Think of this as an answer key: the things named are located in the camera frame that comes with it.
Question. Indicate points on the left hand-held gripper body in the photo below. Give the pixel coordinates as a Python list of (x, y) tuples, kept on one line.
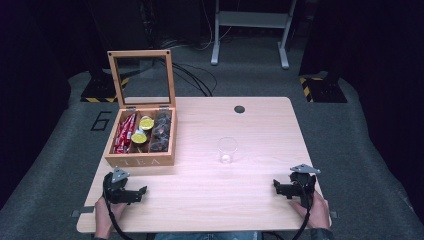
[(116, 190)]

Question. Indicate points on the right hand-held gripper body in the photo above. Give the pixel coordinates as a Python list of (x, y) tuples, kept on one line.
[(304, 185)]

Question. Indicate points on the person's left hand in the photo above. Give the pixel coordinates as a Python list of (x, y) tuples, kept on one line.
[(104, 216)]

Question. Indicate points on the wooden tea box with lid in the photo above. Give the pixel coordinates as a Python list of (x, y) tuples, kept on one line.
[(140, 162)]

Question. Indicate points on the dark wrapped pod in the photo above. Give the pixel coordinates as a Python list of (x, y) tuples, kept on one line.
[(164, 118), (159, 145), (161, 130)]

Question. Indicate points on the yellow lidded capsule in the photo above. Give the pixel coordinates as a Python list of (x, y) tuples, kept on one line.
[(139, 137), (146, 123)]

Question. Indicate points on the row of red packets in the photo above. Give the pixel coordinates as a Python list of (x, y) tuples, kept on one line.
[(124, 135)]

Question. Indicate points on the clear glass cup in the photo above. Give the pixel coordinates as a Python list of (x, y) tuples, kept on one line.
[(227, 150)]

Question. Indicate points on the person's blue jeans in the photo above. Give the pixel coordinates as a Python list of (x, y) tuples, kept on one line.
[(206, 236)]

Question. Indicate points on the black base with striped edge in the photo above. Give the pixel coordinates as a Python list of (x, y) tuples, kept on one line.
[(100, 90), (325, 90)]

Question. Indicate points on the white metal stand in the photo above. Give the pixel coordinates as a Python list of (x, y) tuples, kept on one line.
[(253, 19)]

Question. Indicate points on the grey table bracket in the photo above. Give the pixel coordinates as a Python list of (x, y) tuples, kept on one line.
[(333, 214), (83, 211)]

